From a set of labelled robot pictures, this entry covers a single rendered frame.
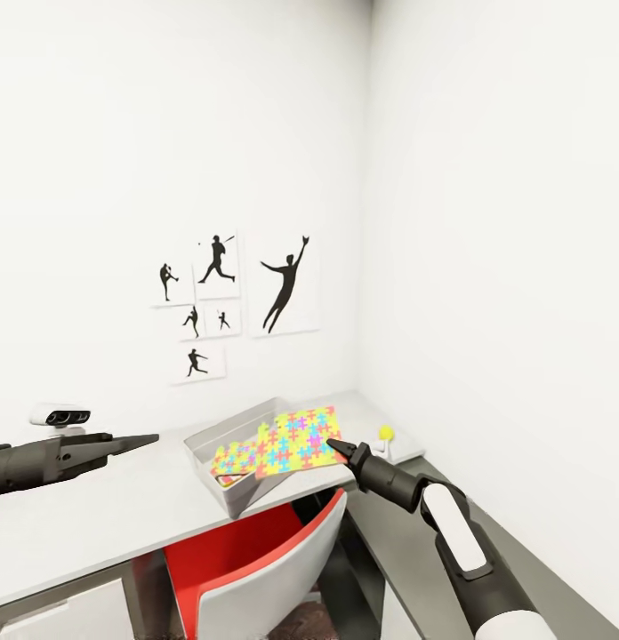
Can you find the jigsaw puzzle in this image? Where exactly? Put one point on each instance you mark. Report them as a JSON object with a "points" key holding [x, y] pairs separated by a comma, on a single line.
{"points": [[241, 459], [300, 443]]}

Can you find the board game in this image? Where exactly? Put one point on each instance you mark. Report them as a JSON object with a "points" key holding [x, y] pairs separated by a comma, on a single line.
{"points": [[228, 480]]}

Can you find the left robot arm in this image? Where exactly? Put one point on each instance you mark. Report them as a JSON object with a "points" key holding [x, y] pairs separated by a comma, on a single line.
{"points": [[68, 453]]}

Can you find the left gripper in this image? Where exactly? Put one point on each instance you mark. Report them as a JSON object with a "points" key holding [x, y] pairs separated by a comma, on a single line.
{"points": [[62, 458]]}

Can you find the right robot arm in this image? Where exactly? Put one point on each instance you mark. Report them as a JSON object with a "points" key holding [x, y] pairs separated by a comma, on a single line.
{"points": [[493, 601]]}

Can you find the toy box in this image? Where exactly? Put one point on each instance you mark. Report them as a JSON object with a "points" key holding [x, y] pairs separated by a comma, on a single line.
{"points": [[202, 449]]}

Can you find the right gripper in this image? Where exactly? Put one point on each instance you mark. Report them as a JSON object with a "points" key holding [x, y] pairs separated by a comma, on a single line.
{"points": [[372, 473]]}

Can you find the tennis ball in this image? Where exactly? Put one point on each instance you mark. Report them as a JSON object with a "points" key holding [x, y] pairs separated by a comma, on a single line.
{"points": [[386, 433]]}

